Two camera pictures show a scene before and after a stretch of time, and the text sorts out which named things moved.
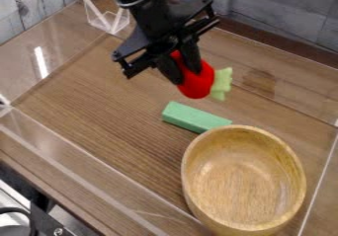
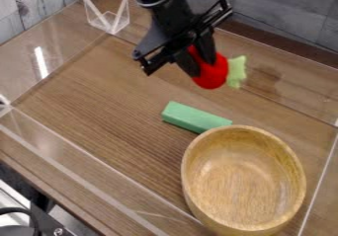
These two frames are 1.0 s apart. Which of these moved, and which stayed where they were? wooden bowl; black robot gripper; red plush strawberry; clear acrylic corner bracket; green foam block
Moved: black robot gripper; red plush strawberry
Stayed: green foam block; clear acrylic corner bracket; wooden bowl
